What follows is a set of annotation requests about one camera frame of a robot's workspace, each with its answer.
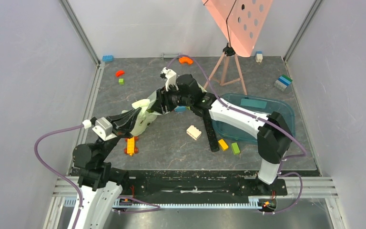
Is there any black microphone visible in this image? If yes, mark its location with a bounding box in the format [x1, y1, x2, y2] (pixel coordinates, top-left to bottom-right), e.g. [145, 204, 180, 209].
[203, 115, 220, 152]

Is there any cream lego brick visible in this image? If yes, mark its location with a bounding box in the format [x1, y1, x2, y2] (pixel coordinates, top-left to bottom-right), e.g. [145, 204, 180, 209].
[186, 125, 202, 141]

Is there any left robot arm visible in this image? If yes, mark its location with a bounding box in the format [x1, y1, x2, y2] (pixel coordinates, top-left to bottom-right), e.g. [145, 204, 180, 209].
[69, 107, 142, 229]

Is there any purple cable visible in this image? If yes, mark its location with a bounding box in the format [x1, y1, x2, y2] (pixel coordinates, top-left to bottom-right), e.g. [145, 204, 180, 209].
[34, 124, 161, 229]
[166, 55, 307, 216]

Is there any grey blue green brick stack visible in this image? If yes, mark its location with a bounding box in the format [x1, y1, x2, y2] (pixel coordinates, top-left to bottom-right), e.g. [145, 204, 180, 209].
[274, 74, 293, 91]

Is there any teal plastic tub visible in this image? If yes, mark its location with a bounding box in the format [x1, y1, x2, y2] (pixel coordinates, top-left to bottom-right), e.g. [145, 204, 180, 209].
[213, 93, 296, 145]

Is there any blue lego block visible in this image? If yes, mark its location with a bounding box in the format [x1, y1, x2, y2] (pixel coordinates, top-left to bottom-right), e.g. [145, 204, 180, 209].
[174, 106, 187, 113]

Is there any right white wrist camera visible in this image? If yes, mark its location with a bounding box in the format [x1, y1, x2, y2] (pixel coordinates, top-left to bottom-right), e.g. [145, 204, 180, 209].
[160, 67, 179, 92]

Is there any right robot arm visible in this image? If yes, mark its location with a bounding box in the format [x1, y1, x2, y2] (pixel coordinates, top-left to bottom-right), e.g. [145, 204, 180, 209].
[148, 73, 295, 195]

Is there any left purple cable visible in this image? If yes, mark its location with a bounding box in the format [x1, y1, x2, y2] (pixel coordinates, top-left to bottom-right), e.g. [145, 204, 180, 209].
[34, 124, 161, 229]

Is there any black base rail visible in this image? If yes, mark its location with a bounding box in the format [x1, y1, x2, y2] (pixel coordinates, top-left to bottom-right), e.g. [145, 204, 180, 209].
[122, 170, 288, 204]

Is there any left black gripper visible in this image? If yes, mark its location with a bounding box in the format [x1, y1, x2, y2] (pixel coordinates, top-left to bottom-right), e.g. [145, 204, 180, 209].
[96, 105, 142, 161]

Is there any green wooden block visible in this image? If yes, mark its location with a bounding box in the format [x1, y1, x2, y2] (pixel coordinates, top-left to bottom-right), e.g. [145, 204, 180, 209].
[231, 142, 241, 155]

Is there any red arch block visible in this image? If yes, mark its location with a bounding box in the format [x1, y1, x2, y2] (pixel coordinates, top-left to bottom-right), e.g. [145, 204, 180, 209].
[115, 70, 125, 77]

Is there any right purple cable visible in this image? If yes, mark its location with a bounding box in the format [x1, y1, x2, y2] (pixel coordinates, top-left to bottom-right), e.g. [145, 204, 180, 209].
[166, 55, 307, 216]

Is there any pink perforated panel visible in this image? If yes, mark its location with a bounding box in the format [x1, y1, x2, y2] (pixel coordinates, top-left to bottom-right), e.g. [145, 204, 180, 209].
[202, 0, 273, 57]

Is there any orange curved block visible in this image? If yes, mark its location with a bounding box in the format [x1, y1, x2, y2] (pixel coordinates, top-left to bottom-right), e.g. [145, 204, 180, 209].
[179, 56, 193, 65]

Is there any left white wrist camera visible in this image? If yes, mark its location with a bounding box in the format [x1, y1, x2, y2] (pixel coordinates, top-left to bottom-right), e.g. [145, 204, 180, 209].
[82, 117, 116, 141]

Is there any green avocado plastic bag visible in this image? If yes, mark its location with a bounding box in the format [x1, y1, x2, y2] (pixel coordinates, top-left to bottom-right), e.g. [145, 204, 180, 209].
[131, 91, 162, 136]

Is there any orange yellow toy car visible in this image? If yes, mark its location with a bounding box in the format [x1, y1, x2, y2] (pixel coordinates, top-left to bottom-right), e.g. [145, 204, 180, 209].
[124, 136, 139, 156]

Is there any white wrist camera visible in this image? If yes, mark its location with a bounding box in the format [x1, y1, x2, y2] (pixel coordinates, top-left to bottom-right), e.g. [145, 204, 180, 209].
[160, 67, 179, 92]
[82, 117, 116, 141]

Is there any pink tripod stand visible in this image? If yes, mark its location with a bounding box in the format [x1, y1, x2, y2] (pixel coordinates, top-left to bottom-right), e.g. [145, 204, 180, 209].
[203, 42, 248, 95]

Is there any white blue small brick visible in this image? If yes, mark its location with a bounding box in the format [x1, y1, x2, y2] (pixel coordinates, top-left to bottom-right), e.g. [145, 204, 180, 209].
[255, 51, 263, 63]

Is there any grey metal handle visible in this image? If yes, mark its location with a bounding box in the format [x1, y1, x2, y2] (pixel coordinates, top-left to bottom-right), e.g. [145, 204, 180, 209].
[160, 52, 182, 60]

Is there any yellow wooden block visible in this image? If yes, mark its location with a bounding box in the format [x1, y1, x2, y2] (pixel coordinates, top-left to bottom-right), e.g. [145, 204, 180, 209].
[218, 139, 229, 151]

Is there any blue lego brick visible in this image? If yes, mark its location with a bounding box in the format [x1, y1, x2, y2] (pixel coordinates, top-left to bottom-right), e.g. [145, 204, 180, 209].
[102, 55, 114, 62]

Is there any small green cube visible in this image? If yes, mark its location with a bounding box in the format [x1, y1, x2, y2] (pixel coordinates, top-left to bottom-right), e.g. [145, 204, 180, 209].
[118, 78, 125, 85]

